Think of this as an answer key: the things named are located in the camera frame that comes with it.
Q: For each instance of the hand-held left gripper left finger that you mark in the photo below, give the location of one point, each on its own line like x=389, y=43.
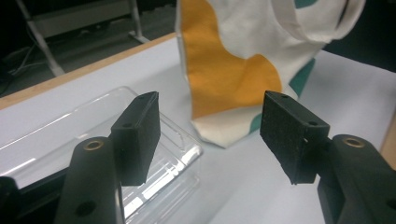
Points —
x=137, y=140

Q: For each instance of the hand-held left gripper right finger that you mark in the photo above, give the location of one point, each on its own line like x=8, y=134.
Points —
x=289, y=137

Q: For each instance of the white orange teal tote bag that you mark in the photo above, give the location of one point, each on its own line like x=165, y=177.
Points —
x=224, y=71

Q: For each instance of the clear plastic tray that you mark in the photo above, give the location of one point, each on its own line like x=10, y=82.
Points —
x=46, y=137

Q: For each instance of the grey metal stand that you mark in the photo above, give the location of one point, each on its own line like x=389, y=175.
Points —
x=46, y=49

